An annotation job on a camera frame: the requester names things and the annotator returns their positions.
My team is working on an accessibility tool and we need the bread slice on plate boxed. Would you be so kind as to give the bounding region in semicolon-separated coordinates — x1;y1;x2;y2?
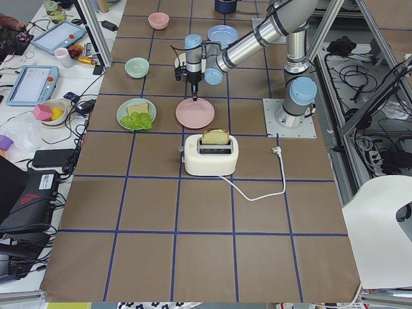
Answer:
126;103;149;116

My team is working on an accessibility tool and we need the pink cup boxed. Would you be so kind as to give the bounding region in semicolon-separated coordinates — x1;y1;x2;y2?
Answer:
53;48;73;68

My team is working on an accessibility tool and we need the white toaster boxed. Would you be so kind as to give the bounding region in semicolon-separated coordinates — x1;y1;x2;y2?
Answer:
182;134;239;176

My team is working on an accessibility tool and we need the black power brick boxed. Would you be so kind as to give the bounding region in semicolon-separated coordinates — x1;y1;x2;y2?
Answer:
32;149;74;168

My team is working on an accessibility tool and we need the green plate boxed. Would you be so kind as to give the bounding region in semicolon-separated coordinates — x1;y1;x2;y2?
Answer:
117;98;156;130

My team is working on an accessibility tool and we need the green bowl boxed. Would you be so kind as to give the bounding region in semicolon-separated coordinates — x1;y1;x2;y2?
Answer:
124;57;149;79

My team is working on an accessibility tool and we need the blue plate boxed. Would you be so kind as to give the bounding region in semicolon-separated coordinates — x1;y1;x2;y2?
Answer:
207;25;239;44

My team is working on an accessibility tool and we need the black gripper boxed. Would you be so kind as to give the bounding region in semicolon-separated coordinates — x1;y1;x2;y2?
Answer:
174;62;202;102

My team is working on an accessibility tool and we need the pink bowl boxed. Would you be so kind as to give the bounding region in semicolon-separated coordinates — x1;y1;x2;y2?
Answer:
147;12;169;30

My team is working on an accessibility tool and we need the upper teach pendant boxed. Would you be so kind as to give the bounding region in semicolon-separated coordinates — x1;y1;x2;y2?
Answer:
31;21;86;54

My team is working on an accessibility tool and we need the lower teach pendant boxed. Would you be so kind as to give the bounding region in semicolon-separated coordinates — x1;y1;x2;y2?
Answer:
6;66;59;107

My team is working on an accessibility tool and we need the dark blue pot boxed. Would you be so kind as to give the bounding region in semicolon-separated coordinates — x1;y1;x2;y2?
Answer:
214;0;238;14

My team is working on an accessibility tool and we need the pink plate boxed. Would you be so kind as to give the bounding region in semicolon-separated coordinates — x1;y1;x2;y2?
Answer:
176;98;215;129

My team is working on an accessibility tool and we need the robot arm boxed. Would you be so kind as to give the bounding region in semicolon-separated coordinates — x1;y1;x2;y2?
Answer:
174;1;317;129

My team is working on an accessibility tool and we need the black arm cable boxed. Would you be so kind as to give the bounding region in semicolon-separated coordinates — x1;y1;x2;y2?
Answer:
169;41;226;70

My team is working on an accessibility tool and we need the white paper sheet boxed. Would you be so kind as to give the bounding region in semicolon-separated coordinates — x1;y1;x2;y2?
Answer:
342;175;411;289

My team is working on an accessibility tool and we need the green lettuce leaf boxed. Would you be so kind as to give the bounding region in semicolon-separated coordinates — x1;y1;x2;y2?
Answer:
120;112;152;131

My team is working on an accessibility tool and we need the white plate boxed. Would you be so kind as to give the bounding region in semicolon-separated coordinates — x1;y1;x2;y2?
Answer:
174;53;186;69

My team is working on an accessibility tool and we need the white toaster cable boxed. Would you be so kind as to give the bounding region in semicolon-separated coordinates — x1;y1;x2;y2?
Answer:
217;146;287;203

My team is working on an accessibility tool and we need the bread slice in toaster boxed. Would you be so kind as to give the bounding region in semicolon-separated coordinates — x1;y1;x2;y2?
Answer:
201;129;229;145

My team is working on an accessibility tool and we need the teach pendant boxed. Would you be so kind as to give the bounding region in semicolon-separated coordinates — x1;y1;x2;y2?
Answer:
6;66;59;107
31;21;86;54

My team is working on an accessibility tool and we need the beige bowl with toys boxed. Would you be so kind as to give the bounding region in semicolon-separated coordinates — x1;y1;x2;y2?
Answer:
32;98;70;127

